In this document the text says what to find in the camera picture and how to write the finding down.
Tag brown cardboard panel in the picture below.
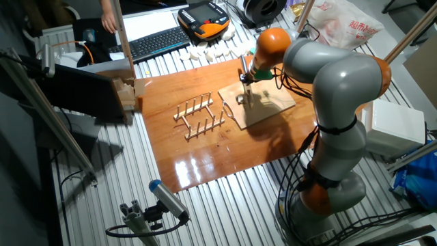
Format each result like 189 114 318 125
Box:
402 32 437 111

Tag slanted aluminium beam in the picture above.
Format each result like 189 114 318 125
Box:
0 47 99 187

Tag orange cable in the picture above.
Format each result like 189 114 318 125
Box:
51 40 95 65

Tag orange black teach pendant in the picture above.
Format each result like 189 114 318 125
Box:
177 0 231 42

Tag wooden post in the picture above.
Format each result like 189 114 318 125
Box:
109 0 137 79

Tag black keyboard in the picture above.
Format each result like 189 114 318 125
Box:
108 25 191 64

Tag person's hand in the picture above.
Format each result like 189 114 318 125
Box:
100 10 118 35

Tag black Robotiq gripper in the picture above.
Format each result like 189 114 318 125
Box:
238 69 266 86

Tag white plastic bag red print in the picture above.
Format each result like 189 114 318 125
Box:
305 0 385 51

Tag stainless steel cleaver knife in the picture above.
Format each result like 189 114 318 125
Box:
239 55 255 110

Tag white plastic drawer box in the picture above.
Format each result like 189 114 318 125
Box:
360 98 427 159

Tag glossy orange wooden board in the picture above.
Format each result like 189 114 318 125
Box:
138 51 378 194

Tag blue plastic bag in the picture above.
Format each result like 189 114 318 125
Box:
389 140 437 211

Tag wooden peg rack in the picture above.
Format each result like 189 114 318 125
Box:
173 91 226 141

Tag black monitor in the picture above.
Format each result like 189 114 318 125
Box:
33 63 126 124

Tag black mouse pad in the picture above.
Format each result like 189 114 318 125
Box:
73 18 117 52

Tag black camera cable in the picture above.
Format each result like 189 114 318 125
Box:
104 213 191 238

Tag gold foil packet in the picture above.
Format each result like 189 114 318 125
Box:
290 2 307 20

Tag small wooden blocks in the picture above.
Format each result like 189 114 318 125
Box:
97 68 147 113

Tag black camera clamp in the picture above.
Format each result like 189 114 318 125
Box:
143 200 165 231

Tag short brown frame pole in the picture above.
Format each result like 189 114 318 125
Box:
296 0 315 33

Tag black filament spool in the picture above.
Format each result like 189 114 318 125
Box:
242 0 288 29

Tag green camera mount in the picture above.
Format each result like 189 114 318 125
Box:
249 47 274 81

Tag bamboo cutting board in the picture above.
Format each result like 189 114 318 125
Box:
217 77 297 131

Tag aluminium profile bracket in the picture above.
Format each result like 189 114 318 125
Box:
119 200 161 246

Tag slanted brown frame pole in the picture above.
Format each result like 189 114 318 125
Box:
384 1 437 66

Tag grey aluminium rail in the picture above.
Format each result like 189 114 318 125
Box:
386 139 437 173

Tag large white radish chunk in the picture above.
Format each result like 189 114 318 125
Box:
221 23 237 42

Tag silver camera blue end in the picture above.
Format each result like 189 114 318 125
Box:
148 179 191 222

